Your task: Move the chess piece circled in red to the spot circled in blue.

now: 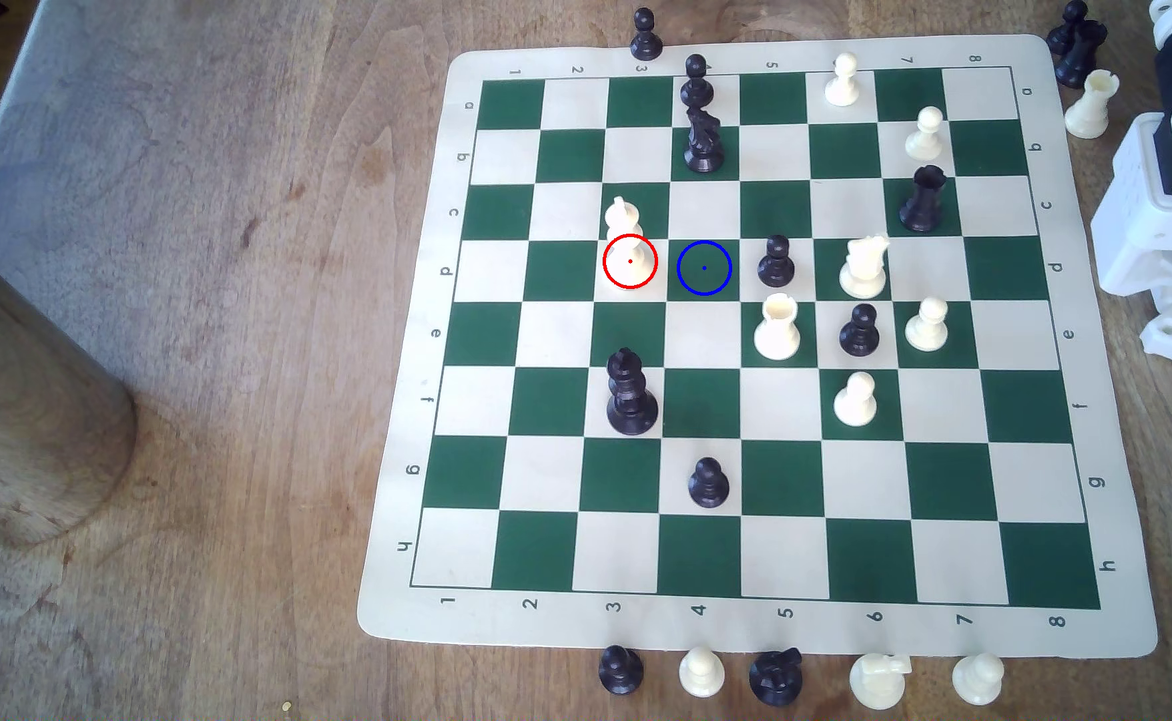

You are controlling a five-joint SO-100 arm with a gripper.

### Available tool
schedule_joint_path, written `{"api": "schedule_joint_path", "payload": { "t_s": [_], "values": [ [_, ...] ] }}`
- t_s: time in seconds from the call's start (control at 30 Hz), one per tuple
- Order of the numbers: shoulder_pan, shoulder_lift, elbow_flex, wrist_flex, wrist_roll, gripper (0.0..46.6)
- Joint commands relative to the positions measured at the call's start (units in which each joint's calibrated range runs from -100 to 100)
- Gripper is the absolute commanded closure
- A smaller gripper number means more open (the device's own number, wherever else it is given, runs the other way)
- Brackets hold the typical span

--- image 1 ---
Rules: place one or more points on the black bishop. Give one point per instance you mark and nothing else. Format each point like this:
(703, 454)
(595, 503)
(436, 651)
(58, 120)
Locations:
(1083, 62)

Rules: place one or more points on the black king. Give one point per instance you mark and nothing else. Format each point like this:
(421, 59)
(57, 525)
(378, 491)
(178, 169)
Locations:
(632, 406)

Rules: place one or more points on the black knight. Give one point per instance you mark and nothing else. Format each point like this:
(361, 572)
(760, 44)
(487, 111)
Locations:
(704, 145)
(775, 681)

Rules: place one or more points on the black pawn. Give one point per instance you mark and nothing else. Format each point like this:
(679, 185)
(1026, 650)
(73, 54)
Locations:
(859, 336)
(646, 40)
(1067, 30)
(708, 488)
(776, 267)
(621, 674)
(696, 90)

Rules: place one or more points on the white knight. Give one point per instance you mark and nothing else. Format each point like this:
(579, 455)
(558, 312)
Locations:
(878, 684)
(863, 272)

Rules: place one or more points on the white bishop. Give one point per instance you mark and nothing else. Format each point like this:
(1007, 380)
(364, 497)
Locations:
(625, 228)

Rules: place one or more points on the green white chess mat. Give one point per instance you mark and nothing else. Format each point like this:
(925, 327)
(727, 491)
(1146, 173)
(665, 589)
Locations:
(546, 300)

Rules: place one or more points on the black rook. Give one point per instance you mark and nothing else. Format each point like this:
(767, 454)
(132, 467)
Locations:
(922, 205)

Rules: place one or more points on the white pawn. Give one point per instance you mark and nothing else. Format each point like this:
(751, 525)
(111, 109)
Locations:
(855, 404)
(977, 682)
(842, 88)
(927, 330)
(924, 140)
(701, 676)

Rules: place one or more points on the wooden cylinder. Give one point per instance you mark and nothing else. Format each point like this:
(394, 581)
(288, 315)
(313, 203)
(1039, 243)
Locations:
(25, 421)

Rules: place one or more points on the white rook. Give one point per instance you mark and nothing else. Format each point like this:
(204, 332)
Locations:
(1089, 110)
(776, 335)

